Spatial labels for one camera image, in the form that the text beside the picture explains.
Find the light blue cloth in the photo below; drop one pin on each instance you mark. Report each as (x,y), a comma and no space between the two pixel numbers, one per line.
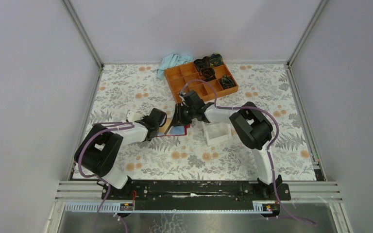
(170,61)

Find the rolled tie green pattern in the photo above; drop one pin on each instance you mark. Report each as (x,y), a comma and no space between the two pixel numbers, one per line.
(227,82)

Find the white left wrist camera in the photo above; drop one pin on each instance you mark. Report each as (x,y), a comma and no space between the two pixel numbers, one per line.
(133,116)

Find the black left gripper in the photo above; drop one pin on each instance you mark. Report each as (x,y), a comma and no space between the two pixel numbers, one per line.
(143,119)

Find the orange wooden compartment tray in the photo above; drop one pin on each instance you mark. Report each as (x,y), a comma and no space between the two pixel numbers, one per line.
(184,78)

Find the red leather card holder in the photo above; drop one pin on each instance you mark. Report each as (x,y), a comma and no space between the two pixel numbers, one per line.
(176,131)

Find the rolled tie dark striped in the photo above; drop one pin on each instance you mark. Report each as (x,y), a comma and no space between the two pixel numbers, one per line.
(202,63)

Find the white card box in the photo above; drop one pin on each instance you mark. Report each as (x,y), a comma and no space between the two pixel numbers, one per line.
(215,133)

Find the rolled tie yellow green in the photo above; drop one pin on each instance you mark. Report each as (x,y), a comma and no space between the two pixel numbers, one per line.
(216,60)

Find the gold credit card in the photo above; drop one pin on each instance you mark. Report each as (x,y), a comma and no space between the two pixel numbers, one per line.
(163,130)

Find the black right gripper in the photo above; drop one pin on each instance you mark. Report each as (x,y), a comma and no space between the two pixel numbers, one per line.
(180,107)

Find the floral patterned table mat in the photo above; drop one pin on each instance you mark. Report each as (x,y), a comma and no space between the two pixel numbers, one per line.
(124,88)

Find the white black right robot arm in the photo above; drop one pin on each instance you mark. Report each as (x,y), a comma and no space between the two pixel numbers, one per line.
(251,125)

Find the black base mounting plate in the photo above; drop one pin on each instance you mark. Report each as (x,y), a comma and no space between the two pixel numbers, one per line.
(177,195)

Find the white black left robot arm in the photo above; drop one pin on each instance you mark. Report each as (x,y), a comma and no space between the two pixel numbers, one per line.
(97,154)

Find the rolled tie orange pattern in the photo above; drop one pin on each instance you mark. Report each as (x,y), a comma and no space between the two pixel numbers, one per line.
(207,74)

